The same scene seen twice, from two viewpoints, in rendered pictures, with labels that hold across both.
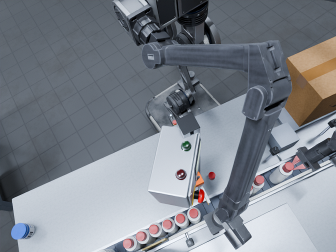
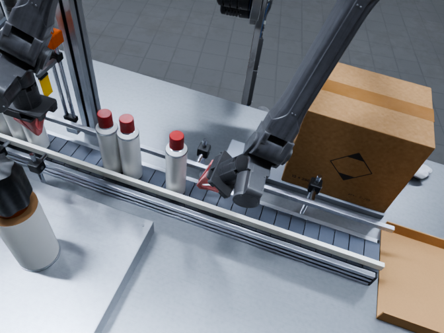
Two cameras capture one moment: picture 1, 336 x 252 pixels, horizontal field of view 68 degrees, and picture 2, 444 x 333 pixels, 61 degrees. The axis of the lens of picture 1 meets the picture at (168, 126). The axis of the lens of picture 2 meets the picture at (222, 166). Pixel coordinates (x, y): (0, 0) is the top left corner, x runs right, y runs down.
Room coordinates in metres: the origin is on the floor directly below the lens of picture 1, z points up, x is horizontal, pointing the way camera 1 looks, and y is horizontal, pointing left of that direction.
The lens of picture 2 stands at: (-0.34, -0.71, 1.69)
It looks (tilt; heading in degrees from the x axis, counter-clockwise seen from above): 50 degrees down; 21
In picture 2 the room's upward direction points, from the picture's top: 9 degrees clockwise
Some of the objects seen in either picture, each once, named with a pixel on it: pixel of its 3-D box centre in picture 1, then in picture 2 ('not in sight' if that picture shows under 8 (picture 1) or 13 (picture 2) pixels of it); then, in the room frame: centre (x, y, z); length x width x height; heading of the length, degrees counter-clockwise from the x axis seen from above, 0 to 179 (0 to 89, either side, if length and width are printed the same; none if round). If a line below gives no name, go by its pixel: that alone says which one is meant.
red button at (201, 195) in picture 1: (199, 195); not in sight; (0.11, -0.03, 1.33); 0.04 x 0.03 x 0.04; 154
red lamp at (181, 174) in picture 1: (180, 173); not in sight; (0.15, 0.00, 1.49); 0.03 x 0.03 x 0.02
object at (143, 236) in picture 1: (145, 236); not in sight; (0.07, 0.20, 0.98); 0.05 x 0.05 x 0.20
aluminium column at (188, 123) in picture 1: (192, 162); (73, 32); (0.26, -0.05, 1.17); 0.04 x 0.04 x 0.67; 9
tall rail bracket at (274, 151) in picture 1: (275, 158); (200, 166); (0.25, -0.43, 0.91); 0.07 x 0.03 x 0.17; 9
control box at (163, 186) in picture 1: (178, 169); not in sight; (0.19, 0.01, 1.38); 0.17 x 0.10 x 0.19; 154
